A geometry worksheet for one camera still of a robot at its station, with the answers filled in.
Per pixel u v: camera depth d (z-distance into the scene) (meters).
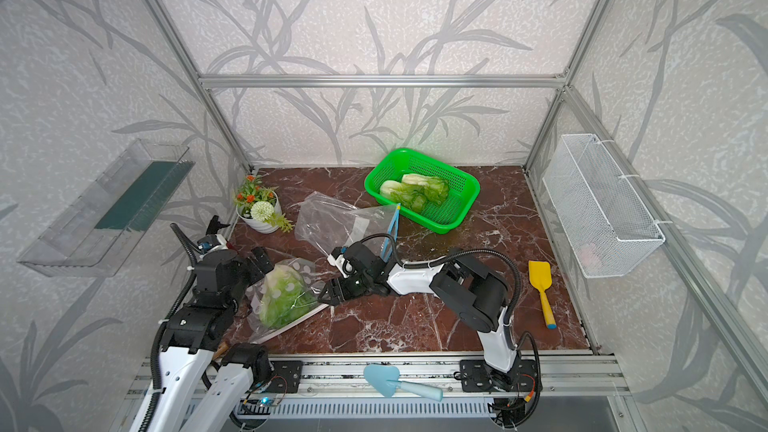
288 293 0.80
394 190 1.01
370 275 0.69
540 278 0.91
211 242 0.62
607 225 0.61
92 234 0.64
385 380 0.74
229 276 0.54
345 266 0.79
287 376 0.74
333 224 0.98
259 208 0.89
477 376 0.74
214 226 0.84
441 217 1.05
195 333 0.47
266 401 0.71
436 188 1.02
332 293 0.75
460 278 0.54
